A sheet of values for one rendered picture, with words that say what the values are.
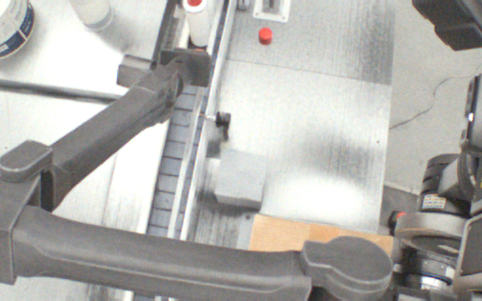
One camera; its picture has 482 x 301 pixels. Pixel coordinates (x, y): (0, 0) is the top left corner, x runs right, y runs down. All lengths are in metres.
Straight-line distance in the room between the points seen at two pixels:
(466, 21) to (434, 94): 1.91
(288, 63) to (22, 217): 0.91
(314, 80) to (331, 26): 0.16
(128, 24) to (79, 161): 0.72
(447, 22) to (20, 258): 0.45
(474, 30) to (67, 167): 0.48
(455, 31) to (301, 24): 0.99
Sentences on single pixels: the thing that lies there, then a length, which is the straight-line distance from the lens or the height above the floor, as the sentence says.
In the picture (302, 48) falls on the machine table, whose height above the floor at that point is 0.83.
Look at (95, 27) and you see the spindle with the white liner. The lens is 1.37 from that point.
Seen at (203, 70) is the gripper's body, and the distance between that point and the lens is 1.07.
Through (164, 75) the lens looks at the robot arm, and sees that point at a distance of 0.92.
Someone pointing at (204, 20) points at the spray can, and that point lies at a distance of 1.21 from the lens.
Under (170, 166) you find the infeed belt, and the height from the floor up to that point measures 0.88.
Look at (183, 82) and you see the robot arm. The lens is 0.98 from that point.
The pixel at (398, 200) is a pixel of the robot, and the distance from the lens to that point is 1.89.
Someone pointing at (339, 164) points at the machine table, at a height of 0.83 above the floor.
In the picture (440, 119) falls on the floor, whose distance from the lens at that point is 2.29.
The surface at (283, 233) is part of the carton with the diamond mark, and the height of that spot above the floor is 1.12.
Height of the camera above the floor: 2.03
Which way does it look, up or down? 73 degrees down
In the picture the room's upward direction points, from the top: 5 degrees counter-clockwise
